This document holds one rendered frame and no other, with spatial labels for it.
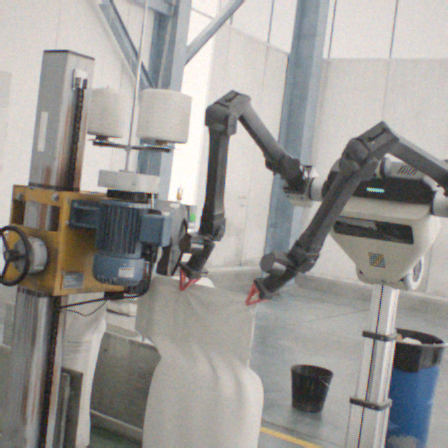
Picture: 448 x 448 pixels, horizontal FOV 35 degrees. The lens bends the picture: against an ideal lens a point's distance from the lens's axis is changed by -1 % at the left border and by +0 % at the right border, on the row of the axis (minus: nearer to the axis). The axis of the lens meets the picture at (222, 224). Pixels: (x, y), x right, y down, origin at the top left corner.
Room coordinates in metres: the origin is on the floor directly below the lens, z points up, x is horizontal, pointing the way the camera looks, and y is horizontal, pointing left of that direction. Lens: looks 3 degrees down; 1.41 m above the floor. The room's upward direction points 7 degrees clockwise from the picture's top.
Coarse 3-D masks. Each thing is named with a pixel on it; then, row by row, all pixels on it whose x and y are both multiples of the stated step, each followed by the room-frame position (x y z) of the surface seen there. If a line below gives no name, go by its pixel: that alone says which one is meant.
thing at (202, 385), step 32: (160, 288) 2.41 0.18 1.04; (192, 288) 2.37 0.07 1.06; (160, 320) 2.41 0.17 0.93; (192, 320) 2.36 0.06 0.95; (224, 320) 2.27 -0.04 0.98; (160, 352) 2.36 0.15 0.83; (192, 352) 2.32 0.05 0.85; (224, 352) 2.26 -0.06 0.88; (160, 384) 2.32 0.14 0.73; (192, 384) 2.24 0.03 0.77; (224, 384) 2.19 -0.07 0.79; (256, 384) 2.24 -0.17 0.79; (160, 416) 2.30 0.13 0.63; (192, 416) 2.23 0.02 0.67; (224, 416) 2.18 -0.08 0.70; (256, 416) 2.22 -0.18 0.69
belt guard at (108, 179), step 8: (104, 176) 2.05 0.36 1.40; (112, 176) 2.04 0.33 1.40; (120, 176) 2.03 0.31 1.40; (128, 176) 2.03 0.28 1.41; (136, 176) 2.04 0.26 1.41; (144, 176) 2.05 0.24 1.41; (152, 176) 2.07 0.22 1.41; (104, 184) 2.05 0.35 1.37; (112, 184) 2.04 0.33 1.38; (120, 184) 2.03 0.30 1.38; (128, 184) 2.03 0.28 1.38; (136, 184) 2.04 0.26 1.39; (144, 184) 2.05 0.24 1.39; (152, 184) 2.08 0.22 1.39; (144, 192) 2.05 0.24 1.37; (152, 192) 2.08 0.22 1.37
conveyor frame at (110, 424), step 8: (96, 416) 2.86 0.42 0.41; (104, 416) 2.84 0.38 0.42; (96, 424) 2.85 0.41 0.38; (104, 424) 2.83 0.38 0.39; (112, 424) 2.81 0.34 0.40; (120, 424) 2.78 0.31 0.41; (128, 424) 2.77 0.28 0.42; (112, 432) 2.80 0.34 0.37; (120, 432) 2.78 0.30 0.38; (128, 432) 2.76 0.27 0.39; (136, 432) 2.73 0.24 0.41; (0, 440) 2.52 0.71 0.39; (136, 440) 2.73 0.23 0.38
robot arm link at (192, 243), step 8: (192, 232) 2.30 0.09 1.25; (200, 232) 2.34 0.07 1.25; (216, 232) 2.30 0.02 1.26; (224, 232) 2.32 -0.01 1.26; (184, 240) 2.28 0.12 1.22; (192, 240) 2.27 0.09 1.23; (200, 240) 2.30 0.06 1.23; (216, 240) 2.32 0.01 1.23; (184, 248) 2.28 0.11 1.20; (192, 248) 2.27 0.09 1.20; (200, 248) 2.29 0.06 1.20
